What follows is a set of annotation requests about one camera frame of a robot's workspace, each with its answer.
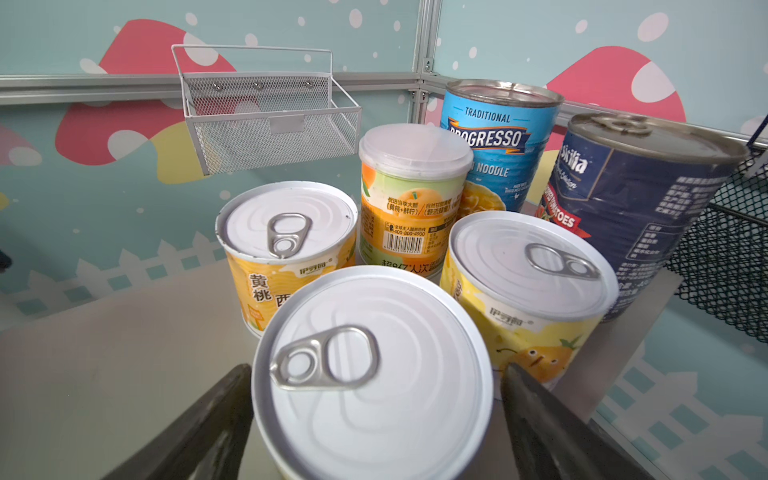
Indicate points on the white lid small can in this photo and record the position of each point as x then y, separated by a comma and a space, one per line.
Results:
535, 290

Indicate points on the green yellow white lid can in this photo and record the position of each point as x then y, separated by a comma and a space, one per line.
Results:
412, 179

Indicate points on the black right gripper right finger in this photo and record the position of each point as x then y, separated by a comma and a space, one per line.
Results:
550, 442

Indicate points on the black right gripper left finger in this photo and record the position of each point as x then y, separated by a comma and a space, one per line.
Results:
207, 441

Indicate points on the grey metal cabinet counter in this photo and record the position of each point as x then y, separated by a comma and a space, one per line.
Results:
84, 389

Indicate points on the blue chicken noodle soup can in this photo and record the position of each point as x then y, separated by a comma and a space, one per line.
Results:
507, 125

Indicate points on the black wire mesh basket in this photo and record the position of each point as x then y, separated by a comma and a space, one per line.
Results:
723, 257

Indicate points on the dark chopped tomatoes can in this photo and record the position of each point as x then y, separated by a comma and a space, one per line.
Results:
631, 186

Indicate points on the white wire mesh basket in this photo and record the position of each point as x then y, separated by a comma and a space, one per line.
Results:
251, 107

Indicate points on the yellow can silver lid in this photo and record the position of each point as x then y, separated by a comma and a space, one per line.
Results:
280, 237

